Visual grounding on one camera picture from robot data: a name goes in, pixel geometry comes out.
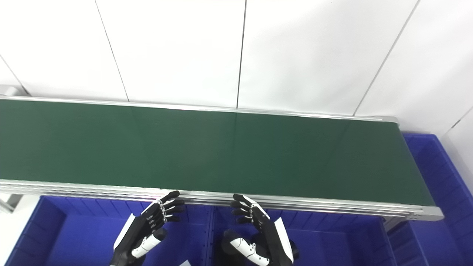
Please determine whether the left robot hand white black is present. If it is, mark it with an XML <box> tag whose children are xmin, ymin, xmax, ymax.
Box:
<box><xmin>110</xmin><ymin>190</ymin><xmax>185</xmax><ymax>266</ymax></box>

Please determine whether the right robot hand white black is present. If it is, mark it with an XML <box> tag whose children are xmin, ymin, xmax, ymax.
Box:
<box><xmin>221</xmin><ymin>194</ymin><xmax>300</xmax><ymax>266</ymax></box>

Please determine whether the green conveyor belt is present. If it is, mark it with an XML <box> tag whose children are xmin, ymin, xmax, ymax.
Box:
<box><xmin>0</xmin><ymin>99</ymin><xmax>436</xmax><ymax>207</ymax></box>
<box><xmin>0</xmin><ymin>95</ymin><xmax>444</xmax><ymax>222</ymax></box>

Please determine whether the blue plastic bin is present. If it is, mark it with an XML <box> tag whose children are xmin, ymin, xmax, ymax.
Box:
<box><xmin>211</xmin><ymin>205</ymin><xmax>398</xmax><ymax>266</ymax></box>
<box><xmin>386</xmin><ymin>133</ymin><xmax>473</xmax><ymax>266</ymax></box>
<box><xmin>4</xmin><ymin>196</ymin><xmax>215</xmax><ymax>266</ymax></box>

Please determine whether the aluminium conveyor leg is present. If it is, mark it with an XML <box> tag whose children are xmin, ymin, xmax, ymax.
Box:
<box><xmin>0</xmin><ymin>193</ymin><xmax>23</xmax><ymax>214</ymax></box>

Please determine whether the grey conveyor motor housing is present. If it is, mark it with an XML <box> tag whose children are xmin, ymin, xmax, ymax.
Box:
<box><xmin>0</xmin><ymin>85</ymin><xmax>26</xmax><ymax>97</ymax></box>

